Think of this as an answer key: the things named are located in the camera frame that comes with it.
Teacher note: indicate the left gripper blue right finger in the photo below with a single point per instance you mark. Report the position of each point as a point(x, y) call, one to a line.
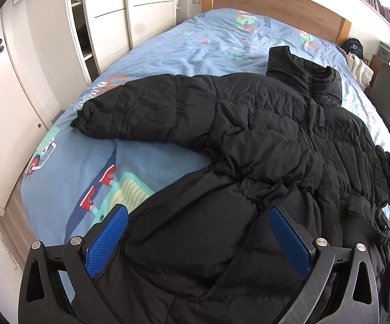
point(294, 240)

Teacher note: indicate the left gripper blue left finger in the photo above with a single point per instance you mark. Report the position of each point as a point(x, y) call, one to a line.
point(103, 237)

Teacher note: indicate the black puffer jacket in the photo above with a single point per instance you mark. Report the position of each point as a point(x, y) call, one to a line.
point(202, 250)

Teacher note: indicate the blue dinosaur print bedspread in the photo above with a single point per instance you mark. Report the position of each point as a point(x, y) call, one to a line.
point(73, 180)

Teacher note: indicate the grey desk chair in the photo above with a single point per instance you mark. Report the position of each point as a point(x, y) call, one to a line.
point(378, 90)

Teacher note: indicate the cream cloth on bed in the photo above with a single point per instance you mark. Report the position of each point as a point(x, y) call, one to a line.
point(361, 72)

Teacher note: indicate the white slatted wardrobe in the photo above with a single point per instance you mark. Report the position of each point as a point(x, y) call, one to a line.
point(105, 30)

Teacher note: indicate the wooden headboard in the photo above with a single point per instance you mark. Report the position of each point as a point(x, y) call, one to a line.
point(305, 15)

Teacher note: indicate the white door with handle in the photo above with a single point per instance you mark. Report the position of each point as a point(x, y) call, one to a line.
point(22, 121)

